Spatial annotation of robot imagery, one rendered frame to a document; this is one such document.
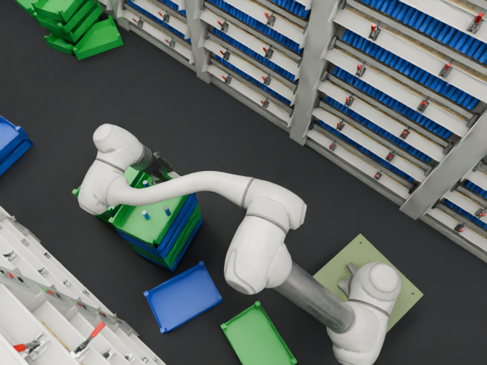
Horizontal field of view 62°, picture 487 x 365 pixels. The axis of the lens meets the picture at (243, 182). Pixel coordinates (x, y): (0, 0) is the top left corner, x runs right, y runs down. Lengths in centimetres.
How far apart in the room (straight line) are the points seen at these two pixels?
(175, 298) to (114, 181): 84
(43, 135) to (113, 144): 127
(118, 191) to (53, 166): 115
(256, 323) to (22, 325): 124
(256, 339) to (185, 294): 39
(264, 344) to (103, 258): 87
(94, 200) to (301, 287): 69
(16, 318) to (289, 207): 70
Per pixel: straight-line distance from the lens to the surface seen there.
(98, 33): 296
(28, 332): 90
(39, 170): 246
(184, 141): 230
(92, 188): 135
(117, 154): 135
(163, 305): 200
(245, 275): 109
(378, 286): 154
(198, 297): 198
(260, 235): 110
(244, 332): 194
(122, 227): 170
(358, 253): 184
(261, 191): 117
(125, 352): 146
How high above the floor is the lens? 194
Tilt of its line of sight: 64 degrees down
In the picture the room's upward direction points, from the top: 1 degrees counter-clockwise
